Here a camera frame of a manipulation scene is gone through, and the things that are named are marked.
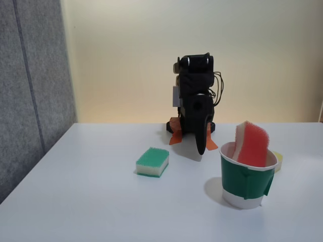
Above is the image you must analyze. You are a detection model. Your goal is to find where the small grey box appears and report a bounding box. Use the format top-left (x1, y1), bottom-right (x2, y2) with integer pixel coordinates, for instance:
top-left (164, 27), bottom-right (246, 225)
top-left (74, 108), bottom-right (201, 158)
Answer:
top-left (172, 85), bottom-right (183, 108)

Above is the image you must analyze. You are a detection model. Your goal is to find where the grey felt partition panel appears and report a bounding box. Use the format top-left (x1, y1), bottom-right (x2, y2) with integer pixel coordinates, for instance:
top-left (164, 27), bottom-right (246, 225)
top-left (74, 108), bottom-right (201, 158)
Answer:
top-left (0, 0), bottom-right (78, 205)

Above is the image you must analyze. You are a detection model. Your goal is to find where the white cup with green tape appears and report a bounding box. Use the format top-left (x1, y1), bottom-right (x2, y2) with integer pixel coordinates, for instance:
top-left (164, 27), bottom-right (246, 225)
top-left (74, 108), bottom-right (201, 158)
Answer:
top-left (218, 141), bottom-right (279, 210)

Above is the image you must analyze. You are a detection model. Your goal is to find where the yellow sponge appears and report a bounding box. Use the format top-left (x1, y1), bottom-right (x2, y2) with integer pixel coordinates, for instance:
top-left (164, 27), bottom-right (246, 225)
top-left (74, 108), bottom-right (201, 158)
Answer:
top-left (272, 150), bottom-right (284, 173)

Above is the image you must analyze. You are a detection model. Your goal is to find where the red and white sponge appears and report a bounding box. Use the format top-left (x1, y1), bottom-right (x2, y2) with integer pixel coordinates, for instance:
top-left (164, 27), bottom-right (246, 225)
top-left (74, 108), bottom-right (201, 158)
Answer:
top-left (235, 120), bottom-right (271, 168)

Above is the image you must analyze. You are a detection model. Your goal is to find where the black cable bundle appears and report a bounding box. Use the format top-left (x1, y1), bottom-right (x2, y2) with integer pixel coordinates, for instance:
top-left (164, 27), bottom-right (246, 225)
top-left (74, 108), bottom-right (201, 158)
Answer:
top-left (208, 71), bottom-right (225, 106)

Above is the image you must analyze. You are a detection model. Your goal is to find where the green and white sponge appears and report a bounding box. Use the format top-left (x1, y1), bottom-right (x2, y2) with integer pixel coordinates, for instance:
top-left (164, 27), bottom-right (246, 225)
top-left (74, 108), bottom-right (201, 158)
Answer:
top-left (135, 146), bottom-right (170, 179)

